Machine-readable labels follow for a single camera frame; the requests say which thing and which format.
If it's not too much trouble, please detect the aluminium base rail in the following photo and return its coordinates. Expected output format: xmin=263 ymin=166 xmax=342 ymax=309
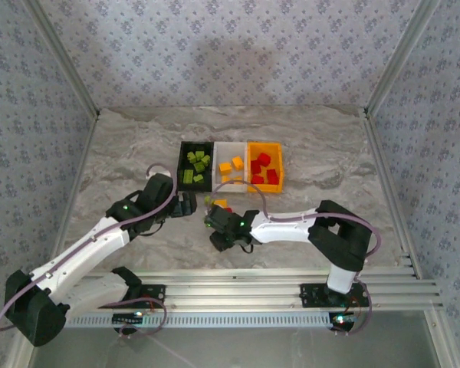
xmin=71 ymin=268 xmax=444 ymax=312

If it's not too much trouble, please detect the white plastic bin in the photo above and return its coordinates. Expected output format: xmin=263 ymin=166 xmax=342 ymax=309
xmin=213 ymin=140 xmax=250 ymax=193

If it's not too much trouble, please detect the black plastic bin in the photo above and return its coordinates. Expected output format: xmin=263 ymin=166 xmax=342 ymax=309
xmin=179 ymin=141 xmax=217 ymax=193

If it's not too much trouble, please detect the base circuit board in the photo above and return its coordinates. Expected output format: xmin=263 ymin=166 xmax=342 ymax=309
xmin=112 ymin=312 xmax=146 ymax=324
xmin=330 ymin=312 xmax=357 ymax=327

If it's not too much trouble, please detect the left base circuit board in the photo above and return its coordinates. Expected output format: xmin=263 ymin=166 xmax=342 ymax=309
xmin=112 ymin=312 xmax=146 ymax=324

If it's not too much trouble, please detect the grey slotted cable duct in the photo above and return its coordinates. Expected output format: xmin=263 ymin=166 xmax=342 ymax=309
xmin=63 ymin=310 xmax=334 ymax=329

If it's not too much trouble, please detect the yellow plastic bin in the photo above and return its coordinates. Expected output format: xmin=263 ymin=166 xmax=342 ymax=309
xmin=247 ymin=140 xmax=284 ymax=194

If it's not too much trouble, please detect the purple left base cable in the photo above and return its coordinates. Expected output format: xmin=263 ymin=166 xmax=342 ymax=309
xmin=97 ymin=295 xmax=168 ymax=342

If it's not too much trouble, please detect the right base circuit board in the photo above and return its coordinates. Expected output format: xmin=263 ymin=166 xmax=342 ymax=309
xmin=330 ymin=312 xmax=357 ymax=327

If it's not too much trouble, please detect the aluminium side rail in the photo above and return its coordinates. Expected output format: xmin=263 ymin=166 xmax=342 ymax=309
xmin=5 ymin=109 xmax=103 ymax=368
xmin=362 ymin=107 xmax=460 ymax=368

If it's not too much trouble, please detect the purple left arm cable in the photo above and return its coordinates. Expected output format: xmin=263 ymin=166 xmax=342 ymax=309
xmin=0 ymin=163 xmax=178 ymax=333

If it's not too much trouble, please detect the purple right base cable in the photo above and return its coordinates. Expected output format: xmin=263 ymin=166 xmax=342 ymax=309
xmin=331 ymin=281 xmax=375 ymax=337

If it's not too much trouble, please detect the aluminium frame post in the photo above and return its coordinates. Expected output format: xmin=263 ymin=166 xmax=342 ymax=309
xmin=365 ymin=0 xmax=445 ymax=114
xmin=22 ymin=0 xmax=101 ymax=117

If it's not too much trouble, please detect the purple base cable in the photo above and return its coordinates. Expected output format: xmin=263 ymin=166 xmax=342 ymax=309
xmin=331 ymin=281 xmax=375 ymax=337
xmin=97 ymin=295 xmax=168 ymax=342

